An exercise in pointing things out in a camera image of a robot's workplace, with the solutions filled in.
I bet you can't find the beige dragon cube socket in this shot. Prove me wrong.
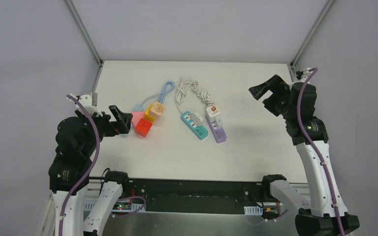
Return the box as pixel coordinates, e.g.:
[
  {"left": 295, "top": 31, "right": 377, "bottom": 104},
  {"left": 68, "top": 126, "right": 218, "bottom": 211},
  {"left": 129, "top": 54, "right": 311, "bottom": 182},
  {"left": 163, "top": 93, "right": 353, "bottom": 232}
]
[{"left": 149, "top": 101, "right": 165, "bottom": 119}]

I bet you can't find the teal power strip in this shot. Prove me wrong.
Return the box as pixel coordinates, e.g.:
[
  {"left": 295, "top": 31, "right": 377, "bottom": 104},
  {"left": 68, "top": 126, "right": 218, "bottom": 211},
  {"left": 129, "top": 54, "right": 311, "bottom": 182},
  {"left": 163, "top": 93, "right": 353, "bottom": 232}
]
[{"left": 181, "top": 111, "right": 208, "bottom": 140}]

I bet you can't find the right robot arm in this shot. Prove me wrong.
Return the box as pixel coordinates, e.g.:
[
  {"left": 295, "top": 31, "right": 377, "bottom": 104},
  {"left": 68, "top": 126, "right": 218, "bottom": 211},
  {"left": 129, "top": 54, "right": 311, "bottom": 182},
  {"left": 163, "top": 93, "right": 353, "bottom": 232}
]
[{"left": 249, "top": 75, "right": 360, "bottom": 236}]

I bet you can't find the white cable of purple strip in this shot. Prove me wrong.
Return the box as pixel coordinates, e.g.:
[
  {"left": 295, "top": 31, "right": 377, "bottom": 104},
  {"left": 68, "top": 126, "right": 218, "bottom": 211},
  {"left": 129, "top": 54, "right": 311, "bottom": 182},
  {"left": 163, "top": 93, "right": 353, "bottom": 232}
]
[{"left": 191, "top": 81, "right": 215, "bottom": 108}]

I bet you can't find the light blue coiled cable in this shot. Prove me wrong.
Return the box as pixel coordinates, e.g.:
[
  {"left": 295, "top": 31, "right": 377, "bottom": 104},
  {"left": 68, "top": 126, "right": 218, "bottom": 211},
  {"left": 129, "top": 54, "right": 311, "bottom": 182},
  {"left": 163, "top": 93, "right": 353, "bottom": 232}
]
[{"left": 140, "top": 81, "right": 176, "bottom": 108}]

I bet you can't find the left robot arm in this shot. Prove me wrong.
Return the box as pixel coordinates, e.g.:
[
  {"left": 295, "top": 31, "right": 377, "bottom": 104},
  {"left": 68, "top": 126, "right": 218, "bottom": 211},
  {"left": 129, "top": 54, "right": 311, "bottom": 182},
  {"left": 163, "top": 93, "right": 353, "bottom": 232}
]
[{"left": 48, "top": 105, "right": 133, "bottom": 236}]

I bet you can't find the pink triangular socket adapter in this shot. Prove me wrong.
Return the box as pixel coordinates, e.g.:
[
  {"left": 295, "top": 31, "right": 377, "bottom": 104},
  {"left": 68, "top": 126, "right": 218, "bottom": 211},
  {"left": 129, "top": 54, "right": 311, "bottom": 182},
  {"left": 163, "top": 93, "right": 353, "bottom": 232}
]
[{"left": 131, "top": 111, "right": 145, "bottom": 127}]

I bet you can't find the yellow cube socket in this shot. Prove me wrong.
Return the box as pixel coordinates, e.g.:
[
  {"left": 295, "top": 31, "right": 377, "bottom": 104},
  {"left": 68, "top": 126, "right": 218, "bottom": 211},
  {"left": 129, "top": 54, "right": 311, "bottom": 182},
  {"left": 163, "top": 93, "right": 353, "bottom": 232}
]
[{"left": 143, "top": 104, "right": 156, "bottom": 123}]

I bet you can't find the red cube socket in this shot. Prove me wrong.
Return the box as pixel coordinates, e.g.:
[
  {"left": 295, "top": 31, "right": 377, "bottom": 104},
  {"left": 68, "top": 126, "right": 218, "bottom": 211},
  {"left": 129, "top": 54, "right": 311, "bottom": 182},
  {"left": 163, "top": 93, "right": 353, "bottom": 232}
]
[{"left": 134, "top": 118, "right": 153, "bottom": 138}]

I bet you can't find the white plug adapter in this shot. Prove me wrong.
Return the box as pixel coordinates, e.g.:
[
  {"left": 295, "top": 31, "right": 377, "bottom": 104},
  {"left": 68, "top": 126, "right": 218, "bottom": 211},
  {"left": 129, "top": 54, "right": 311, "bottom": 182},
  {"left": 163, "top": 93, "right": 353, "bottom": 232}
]
[{"left": 191, "top": 112, "right": 204, "bottom": 126}]

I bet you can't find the light blue power strip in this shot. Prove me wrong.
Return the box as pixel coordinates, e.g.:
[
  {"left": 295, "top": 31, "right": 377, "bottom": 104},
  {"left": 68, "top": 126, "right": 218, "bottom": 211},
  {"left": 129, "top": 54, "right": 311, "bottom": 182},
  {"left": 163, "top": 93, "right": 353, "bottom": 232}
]
[{"left": 132, "top": 105, "right": 144, "bottom": 112}]

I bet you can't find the grey round plug adapter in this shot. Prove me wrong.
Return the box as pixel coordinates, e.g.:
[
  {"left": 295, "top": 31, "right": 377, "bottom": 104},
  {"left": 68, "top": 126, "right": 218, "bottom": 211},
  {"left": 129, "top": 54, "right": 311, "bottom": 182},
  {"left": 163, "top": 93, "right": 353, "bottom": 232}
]
[{"left": 215, "top": 117, "right": 223, "bottom": 129}]

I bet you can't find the white tiger cube socket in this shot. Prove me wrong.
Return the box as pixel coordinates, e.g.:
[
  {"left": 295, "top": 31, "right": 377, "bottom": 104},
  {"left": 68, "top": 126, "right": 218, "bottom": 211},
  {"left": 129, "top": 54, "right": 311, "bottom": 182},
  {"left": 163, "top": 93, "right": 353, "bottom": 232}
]
[{"left": 205, "top": 105, "right": 221, "bottom": 122}]

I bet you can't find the purple power strip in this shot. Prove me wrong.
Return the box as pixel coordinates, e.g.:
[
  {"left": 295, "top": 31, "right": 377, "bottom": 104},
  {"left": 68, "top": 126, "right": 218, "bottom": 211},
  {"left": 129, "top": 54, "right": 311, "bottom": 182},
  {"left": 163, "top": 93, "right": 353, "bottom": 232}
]
[{"left": 207, "top": 120, "right": 227, "bottom": 144}]

